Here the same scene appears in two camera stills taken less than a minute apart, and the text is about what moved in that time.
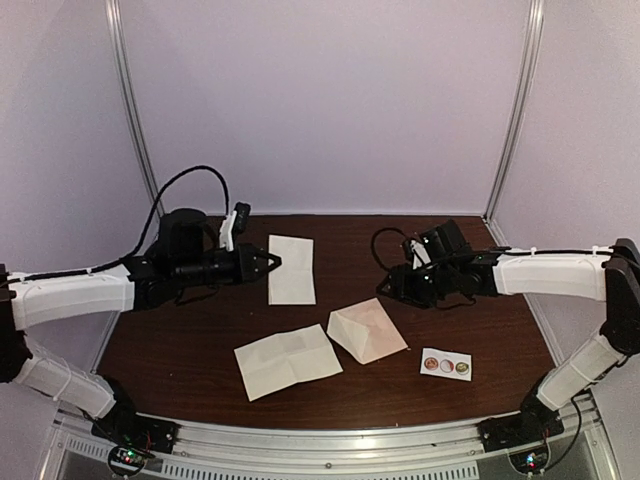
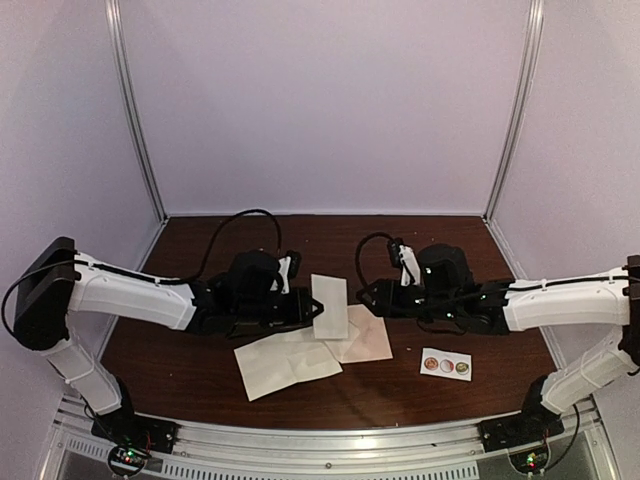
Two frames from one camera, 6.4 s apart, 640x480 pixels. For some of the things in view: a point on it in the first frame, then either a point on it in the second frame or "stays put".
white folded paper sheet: (286, 358) stays put
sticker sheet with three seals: (446, 363) stays put
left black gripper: (245, 265) -> (298, 318)
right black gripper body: (422, 293) -> (398, 309)
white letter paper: (292, 282) -> (331, 292)
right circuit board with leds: (530, 462) stays put
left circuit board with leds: (127, 460) stays put
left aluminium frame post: (123, 83) stays put
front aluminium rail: (208, 449) stays put
